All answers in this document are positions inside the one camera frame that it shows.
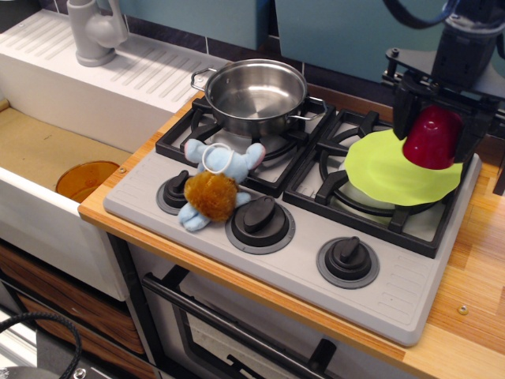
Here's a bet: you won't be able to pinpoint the black burner grate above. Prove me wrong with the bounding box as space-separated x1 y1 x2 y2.
155 97 335 197
282 110 481 259

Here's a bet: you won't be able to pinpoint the black braided cable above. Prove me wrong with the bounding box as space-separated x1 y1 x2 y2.
0 310 83 379

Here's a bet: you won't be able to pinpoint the grey toy faucet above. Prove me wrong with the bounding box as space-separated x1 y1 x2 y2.
67 0 128 67

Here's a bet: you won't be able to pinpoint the teal cabinet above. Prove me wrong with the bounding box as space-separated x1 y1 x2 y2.
275 0 443 81
120 0 271 50

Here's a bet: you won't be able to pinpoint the black right burner grate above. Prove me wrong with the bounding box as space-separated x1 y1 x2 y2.
282 110 481 259

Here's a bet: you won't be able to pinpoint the black left stove knob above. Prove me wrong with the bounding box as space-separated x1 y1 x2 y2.
156 170 190 215

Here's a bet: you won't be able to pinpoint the teal cabinet left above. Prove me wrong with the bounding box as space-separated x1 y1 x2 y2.
120 0 271 50

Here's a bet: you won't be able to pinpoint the black oven door handle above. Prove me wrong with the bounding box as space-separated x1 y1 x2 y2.
142 272 336 378

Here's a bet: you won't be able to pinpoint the black left burner grate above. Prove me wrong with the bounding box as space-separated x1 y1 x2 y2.
155 97 335 197

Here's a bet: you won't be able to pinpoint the blue stuffed elephant toy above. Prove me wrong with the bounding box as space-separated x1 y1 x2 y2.
178 139 266 232

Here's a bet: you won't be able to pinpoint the red toy sweet potato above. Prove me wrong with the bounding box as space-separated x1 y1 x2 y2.
402 105 463 170

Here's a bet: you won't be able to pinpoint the teal cabinet right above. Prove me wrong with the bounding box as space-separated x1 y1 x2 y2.
275 0 443 81

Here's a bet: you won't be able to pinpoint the black middle stove knob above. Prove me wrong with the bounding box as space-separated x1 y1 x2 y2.
225 196 296 255

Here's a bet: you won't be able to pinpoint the white toy sink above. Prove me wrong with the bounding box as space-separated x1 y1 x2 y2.
1 10 224 301

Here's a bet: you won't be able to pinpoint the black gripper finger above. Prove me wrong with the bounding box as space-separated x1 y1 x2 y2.
454 113 488 163
393 74 428 140

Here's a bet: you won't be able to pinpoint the stainless steel pot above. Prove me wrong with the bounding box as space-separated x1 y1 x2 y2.
191 58 328 138

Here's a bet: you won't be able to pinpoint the grey toy stove top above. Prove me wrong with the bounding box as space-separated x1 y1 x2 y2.
103 100 481 346

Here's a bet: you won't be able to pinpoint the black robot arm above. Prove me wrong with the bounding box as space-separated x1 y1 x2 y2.
382 1 504 163

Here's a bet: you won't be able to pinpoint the black stove knob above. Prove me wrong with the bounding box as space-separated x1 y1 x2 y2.
156 170 190 215
225 196 296 255
316 236 380 290

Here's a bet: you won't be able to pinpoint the lime green plate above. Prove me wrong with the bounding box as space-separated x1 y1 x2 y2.
344 129 463 206

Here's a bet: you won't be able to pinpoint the wooden drawer fronts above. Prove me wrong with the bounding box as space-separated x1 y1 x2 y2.
1 240 156 379

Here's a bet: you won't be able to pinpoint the orange plastic sink drain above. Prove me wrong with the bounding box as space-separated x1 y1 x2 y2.
55 160 119 203

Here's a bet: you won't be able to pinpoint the black right stove knob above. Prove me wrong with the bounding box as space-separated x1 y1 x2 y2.
316 236 380 290

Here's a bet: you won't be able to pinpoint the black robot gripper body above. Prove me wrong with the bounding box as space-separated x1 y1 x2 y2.
384 48 499 118

